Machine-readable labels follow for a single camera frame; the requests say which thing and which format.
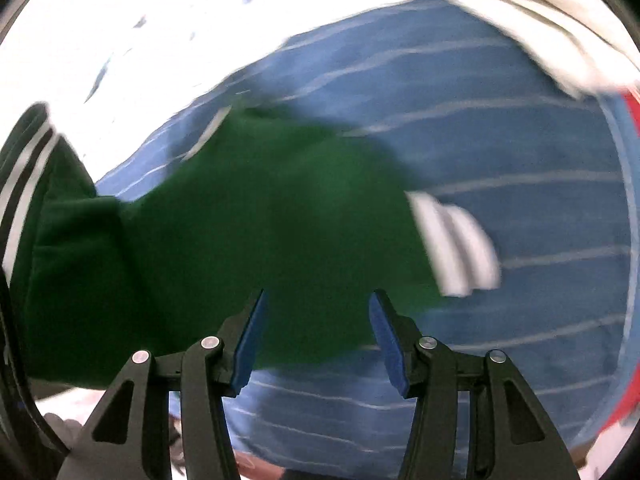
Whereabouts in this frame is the blue striped plaid quilt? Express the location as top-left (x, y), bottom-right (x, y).
top-left (10, 0), bottom-right (636, 480)

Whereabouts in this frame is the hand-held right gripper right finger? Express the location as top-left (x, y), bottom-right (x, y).
top-left (368, 289), bottom-right (581, 480)

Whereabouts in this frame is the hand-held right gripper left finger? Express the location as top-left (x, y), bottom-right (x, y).
top-left (57, 287), bottom-right (266, 480)

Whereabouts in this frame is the green and cream varsity jacket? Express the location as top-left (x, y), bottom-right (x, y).
top-left (0, 102), bottom-right (502, 392)

